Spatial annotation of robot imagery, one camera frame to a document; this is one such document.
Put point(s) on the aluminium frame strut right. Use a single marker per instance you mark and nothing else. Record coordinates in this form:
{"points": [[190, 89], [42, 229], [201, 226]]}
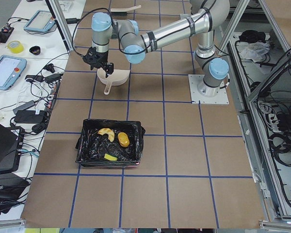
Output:
{"points": [[224, 32]]}

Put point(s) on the green yellow sponge piece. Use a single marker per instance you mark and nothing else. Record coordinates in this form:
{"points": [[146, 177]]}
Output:
{"points": [[110, 157]]}

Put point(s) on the yellow tape roll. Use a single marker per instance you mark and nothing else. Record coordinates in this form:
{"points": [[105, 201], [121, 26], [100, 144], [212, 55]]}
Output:
{"points": [[15, 47]]}

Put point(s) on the blue teach pendant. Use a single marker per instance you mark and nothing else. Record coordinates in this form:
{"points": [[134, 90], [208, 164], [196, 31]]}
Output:
{"points": [[10, 70], [41, 22]]}

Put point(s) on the white power strip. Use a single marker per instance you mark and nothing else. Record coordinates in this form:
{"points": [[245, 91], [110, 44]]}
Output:
{"points": [[269, 116]]}

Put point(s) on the aluminium frame strut left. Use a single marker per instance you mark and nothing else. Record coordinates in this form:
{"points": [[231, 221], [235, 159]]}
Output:
{"points": [[60, 21]]}

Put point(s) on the black power brick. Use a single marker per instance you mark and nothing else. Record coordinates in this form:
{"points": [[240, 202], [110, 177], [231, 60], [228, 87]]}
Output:
{"points": [[30, 116]]}

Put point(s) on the aluminium frame strut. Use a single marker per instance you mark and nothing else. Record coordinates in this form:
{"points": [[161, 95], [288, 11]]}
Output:
{"points": [[60, 21], [224, 32]]}

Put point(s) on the white crumpled cloth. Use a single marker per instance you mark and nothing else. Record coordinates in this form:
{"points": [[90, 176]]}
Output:
{"points": [[255, 51]]}

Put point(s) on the yellow potato-shaped toy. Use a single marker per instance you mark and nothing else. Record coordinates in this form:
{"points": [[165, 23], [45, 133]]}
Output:
{"points": [[123, 139]]}

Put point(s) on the white hand brush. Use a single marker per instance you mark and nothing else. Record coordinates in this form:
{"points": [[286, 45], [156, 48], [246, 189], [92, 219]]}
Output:
{"points": [[123, 11]]}

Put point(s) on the blue teach pendant near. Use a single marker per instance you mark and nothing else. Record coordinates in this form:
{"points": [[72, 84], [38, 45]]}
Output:
{"points": [[10, 70]]}

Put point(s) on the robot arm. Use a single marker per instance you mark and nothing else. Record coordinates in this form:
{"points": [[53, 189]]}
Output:
{"points": [[205, 16]]}

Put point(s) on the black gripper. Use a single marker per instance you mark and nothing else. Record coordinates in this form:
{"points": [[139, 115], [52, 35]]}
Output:
{"points": [[102, 58]]}

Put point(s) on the beige plastic dustpan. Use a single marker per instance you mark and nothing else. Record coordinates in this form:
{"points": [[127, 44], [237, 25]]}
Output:
{"points": [[118, 77]]}

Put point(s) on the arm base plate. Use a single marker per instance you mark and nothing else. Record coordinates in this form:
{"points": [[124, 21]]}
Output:
{"points": [[202, 94]]}

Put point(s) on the black laptop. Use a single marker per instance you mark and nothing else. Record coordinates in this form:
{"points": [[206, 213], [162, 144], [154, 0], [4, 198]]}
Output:
{"points": [[10, 145]]}

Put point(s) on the blue teach pendant far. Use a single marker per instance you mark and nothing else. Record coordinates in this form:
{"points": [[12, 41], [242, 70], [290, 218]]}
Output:
{"points": [[41, 22]]}

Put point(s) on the pink bin with black liner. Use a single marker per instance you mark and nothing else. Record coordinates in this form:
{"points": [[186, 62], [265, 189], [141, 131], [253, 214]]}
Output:
{"points": [[91, 146]]}

